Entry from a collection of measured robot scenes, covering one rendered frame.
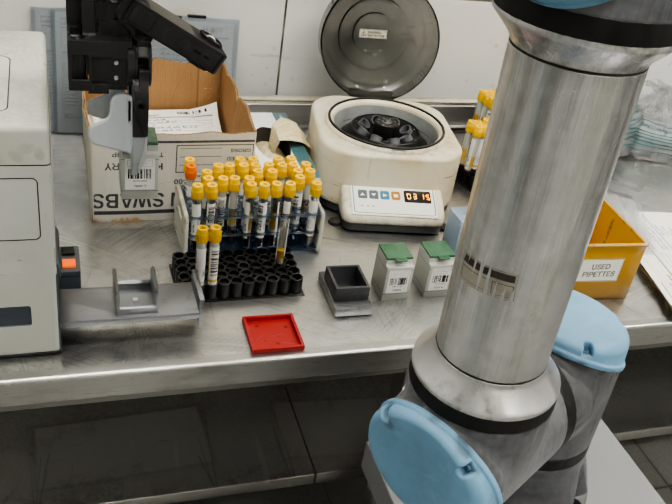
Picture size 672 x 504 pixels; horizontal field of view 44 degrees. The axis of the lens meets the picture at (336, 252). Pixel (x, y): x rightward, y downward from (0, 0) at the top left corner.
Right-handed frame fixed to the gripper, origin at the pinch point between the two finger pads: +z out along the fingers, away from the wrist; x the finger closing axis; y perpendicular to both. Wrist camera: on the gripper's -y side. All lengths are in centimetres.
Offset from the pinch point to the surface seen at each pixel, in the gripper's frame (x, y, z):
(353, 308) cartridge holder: 0.6, -28.5, 23.3
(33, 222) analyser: 4.7, 11.2, 5.9
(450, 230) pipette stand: -9.4, -45.7, 17.6
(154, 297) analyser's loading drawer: 1.8, -1.9, 18.9
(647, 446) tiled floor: -43, -141, 112
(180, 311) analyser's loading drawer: 2.6, -5.0, 20.6
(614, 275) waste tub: 0, -69, 20
